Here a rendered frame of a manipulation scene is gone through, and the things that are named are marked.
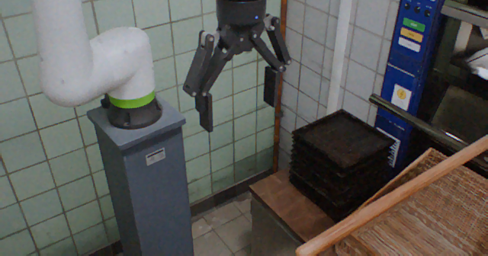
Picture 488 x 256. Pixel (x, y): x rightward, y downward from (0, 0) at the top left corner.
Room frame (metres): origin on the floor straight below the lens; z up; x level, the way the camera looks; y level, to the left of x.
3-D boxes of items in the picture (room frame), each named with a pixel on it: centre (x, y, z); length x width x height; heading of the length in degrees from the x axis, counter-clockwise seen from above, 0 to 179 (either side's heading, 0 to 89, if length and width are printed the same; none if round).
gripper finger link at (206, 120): (0.60, 0.06, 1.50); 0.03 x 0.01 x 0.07; 37
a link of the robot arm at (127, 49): (1.03, 0.31, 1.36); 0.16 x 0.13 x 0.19; 142
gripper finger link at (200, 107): (0.59, 0.08, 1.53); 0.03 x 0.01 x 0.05; 127
